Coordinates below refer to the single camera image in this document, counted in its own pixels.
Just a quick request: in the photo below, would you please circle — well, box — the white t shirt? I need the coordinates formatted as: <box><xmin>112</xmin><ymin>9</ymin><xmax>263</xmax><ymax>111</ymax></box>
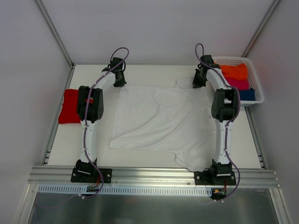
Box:
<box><xmin>110</xmin><ymin>81</ymin><xmax>216</xmax><ymax>171</ymax></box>

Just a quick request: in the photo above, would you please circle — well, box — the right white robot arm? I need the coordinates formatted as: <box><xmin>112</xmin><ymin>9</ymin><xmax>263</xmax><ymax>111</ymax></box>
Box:
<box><xmin>192</xmin><ymin>55</ymin><xmax>241</xmax><ymax>186</ymax></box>

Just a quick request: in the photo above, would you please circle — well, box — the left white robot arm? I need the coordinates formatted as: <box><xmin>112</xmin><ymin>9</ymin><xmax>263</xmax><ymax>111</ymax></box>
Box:
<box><xmin>72</xmin><ymin>57</ymin><xmax>127</xmax><ymax>182</ymax></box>

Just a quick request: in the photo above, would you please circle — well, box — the orange t shirt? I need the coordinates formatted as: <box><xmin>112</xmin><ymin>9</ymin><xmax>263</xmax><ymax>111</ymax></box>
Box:
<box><xmin>220</xmin><ymin>63</ymin><xmax>248</xmax><ymax>80</ymax></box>

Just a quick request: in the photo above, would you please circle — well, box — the pink t shirt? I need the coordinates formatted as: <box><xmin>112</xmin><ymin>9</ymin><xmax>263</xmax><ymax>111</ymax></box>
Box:
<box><xmin>226</xmin><ymin>78</ymin><xmax>249</xmax><ymax>91</ymax></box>

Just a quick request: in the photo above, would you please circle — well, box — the blue t shirt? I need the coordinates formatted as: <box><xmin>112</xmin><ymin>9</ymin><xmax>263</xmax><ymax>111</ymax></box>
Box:
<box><xmin>239</xmin><ymin>88</ymin><xmax>256</xmax><ymax>101</ymax></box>

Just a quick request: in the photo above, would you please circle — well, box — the white plastic basket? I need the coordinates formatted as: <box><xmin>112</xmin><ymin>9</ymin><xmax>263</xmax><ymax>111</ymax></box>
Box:
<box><xmin>213</xmin><ymin>56</ymin><xmax>264</xmax><ymax>106</ymax></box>

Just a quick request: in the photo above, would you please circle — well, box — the folded red t shirt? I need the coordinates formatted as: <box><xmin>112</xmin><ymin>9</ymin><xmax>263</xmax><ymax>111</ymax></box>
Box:
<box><xmin>58</xmin><ymin>89</ymin><xmax>80</xmax><ymax>124</ymax></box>

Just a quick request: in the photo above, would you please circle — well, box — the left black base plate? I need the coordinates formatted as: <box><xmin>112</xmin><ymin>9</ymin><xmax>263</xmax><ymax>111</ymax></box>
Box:
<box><xmin>71</xmin><ymin>163</ymin><xmax>112</xmax><ymax>183</ymax></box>

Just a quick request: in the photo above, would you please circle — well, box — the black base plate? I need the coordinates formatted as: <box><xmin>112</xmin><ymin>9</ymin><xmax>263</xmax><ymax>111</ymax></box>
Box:
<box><xmin>194</xmin><ymin>170</ymin><xmax>236</xmax><ymax>186</ymax></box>
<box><xmin>71</xmin><ymin>163</ymin><xmax>112</xmax><ymax>183</ymax></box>

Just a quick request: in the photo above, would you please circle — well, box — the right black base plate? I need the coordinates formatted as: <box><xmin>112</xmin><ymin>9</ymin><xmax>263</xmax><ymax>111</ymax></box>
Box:
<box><xmin>194</xmin><ymin>170</ymin><xmax>236</xmax><ymax>186</ymax></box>

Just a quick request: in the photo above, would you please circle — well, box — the white slotted cable duct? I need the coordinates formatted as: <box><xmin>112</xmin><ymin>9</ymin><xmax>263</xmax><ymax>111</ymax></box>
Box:
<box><xmin>38</xmin><ymin>184</ymin><xmax>212</xmax><ymax>196</ymax></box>

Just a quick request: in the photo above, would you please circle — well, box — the aluminium mounting rail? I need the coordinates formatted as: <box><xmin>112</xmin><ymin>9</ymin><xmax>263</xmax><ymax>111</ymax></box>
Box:
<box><xmin>28</xmin><ymin>165</ymin><xmax>281</xmax><ymax>189</ymax></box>

